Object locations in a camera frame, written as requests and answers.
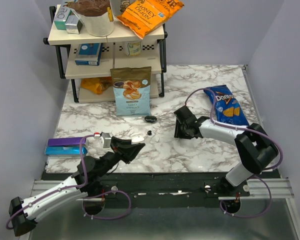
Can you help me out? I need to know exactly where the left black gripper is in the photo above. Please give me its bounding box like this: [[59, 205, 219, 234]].
[[96, 136, 145, 178]]

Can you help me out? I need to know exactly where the white earbud charging case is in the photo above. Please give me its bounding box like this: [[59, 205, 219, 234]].
[[130, 133, 145, 144]]

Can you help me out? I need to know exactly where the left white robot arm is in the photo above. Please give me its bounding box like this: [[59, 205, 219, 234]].
[[5, 132, 145, 237]]

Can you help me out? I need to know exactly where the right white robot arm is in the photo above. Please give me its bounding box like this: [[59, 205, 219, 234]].
[[174, 105, 279, 196]]

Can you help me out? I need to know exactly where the black marbled charging case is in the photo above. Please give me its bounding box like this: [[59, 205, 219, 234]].
[[144, 115, 157, 123]]

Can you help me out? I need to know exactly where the purple box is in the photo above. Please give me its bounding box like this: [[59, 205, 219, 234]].
[[47, 137, 83, 147]]

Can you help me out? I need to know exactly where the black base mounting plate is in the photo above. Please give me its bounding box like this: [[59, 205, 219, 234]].
[[41, 162, 268, 210]]

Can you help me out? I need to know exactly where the blue doritos bag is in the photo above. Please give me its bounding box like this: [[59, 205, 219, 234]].
[[204, 85, 249, 126]]

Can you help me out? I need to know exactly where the cassava chips bag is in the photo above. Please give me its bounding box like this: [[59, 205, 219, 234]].
[[110, 66, 152, 116]]

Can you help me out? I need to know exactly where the orange snack bag bottom shelf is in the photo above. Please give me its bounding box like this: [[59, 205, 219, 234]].
[[80, 76, 112, 95]]

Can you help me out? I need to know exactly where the shiny blue box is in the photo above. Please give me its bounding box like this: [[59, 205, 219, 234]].
[[45, 146, 80, 156]]

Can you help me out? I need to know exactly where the white cup on shelf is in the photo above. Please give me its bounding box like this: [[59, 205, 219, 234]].
[[122, 41, 142, 57]]

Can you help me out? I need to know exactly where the black and cream shelf rack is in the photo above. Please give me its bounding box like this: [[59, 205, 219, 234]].
[[43, 21, 168, 103]]

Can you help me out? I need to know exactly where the blue box on shelf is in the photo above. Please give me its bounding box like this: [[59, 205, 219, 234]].
[[74, 43, 103, 66]]

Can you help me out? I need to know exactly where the orange honey dijon chip bag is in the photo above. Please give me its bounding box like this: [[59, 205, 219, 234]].
[[116, 0, 184, 40]]

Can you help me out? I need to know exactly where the silver small box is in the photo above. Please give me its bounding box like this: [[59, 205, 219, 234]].
[[65, 15, 83, 35]]

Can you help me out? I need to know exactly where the white and brown paper bag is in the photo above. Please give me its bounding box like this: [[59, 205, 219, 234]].
[[66, 0, 115, 37]]

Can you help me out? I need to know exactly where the white carton top shelf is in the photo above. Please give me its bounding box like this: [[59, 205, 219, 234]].
[[110, 0, 135, 17]]

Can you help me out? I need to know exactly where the teal RO box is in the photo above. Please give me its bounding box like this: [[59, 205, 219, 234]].
[[53, 0, 78, 31]]

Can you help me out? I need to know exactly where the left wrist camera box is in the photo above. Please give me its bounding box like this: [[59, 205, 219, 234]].
[[99, 132, 112, 149]]

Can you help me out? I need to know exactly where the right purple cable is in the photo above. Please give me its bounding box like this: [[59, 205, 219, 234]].
[[184, 87, 284, 218]]

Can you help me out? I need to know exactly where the aluminium rail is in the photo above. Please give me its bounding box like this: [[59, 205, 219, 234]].
[[29, 177, 295, 201]]

